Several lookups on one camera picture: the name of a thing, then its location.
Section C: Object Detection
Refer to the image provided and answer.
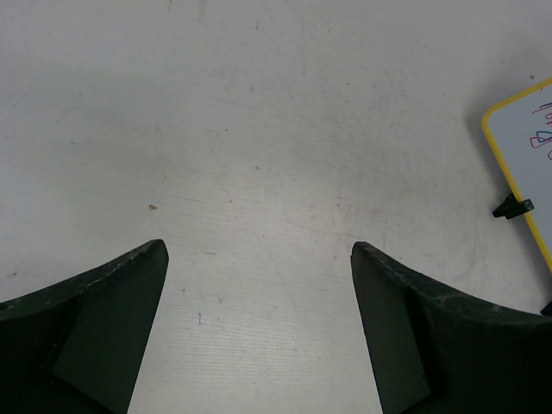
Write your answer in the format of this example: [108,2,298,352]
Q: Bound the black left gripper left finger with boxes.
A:
[1,240,169,413]

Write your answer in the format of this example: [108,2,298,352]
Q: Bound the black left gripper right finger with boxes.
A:
[350,241,551,413]

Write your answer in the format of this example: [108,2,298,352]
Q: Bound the yellow framed whiteboard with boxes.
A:
[481,79,551,256]

